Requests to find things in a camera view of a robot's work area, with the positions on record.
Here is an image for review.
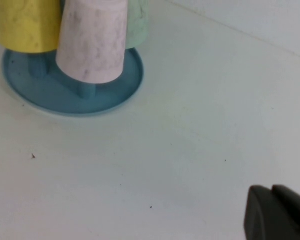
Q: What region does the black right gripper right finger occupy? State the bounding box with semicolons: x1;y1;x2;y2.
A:
271;184;300;231

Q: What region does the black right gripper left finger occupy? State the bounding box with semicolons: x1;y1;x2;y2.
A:
244;185;300;240

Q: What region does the yellow plastic cup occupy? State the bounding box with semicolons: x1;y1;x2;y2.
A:
0;0;63;55

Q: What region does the green plastic cup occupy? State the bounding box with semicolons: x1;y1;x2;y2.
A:
124;0;150;49

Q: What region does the blue cup stand with pegs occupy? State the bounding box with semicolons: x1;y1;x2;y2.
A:
1;46;145;117

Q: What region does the pink marbled plastic cup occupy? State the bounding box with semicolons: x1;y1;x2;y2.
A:
55;0;130;84

